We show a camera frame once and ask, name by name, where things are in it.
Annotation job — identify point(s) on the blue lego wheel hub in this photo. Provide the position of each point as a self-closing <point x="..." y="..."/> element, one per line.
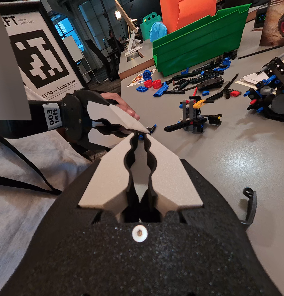
<point x="146" y="75"/>

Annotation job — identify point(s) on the green plastic bin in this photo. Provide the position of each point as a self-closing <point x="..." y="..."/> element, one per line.
<point x="197" y="46"/>

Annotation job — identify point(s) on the colourful sticker sheet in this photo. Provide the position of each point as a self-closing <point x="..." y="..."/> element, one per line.
<point x="137" y="79"/>

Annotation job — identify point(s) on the lego instruction booklet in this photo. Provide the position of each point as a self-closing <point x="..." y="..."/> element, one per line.
<point x="248" y="79"/>

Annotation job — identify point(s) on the pile of loose lego pieces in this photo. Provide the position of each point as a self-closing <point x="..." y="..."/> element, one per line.
<point x="209" y="82"/>

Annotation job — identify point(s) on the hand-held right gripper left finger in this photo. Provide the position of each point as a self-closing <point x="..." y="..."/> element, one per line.
<point x="105" y="182"/>

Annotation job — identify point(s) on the long black lego axle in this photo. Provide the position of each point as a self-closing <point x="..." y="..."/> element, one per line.
<point x="260" y="51"/>

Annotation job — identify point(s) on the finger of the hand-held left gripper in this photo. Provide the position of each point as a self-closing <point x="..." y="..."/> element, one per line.
<point x="118" y="116"/>
<point x="100" y="135"/>

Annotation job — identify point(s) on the person's left hand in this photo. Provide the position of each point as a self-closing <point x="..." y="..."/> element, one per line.
<point x="127" y="109"/>

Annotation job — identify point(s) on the white sign with square marker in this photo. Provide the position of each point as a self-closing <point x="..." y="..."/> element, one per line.
<point x="54" y="78"/>

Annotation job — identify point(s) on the studio light panel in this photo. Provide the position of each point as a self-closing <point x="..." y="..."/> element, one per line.
<point x="118" y="15"/>

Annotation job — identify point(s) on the red lego wheel hub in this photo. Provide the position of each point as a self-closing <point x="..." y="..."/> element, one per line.
<point x="157" y="84"/>
<point x="148" y="84"/>

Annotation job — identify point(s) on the lego set box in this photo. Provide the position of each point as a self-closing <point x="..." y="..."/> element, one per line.
<point x="274" y="27"/>

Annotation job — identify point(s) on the small black blue lego connector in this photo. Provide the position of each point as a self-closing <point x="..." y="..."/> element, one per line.
<point x="153" y="127"/>

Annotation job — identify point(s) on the blue plastic bag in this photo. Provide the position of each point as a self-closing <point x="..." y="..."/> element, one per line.
<point x="158" y="32"/>

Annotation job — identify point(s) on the orange plastic bin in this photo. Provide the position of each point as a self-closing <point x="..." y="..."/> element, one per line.
<point x="186" y="13"/>

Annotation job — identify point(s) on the white board on stand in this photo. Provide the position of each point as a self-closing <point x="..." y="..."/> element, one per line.
<point x="72" y="48"/>

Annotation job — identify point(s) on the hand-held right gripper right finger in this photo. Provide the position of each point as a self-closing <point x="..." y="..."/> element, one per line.
<point x="176" y="182"/>

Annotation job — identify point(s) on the person's grey shirt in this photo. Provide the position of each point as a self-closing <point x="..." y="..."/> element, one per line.
<point x="28" y="161"/>

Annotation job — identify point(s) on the small black device green display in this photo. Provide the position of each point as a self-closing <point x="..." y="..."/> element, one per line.
<point x="260" y="20"/>

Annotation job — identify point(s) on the grey yellow lego sub-assembly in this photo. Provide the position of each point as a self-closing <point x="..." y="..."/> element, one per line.
<point x="190" y="111"/>

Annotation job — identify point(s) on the black blue lego chassis assembly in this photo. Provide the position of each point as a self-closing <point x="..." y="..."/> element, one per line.
<point x="276" y="101"/>

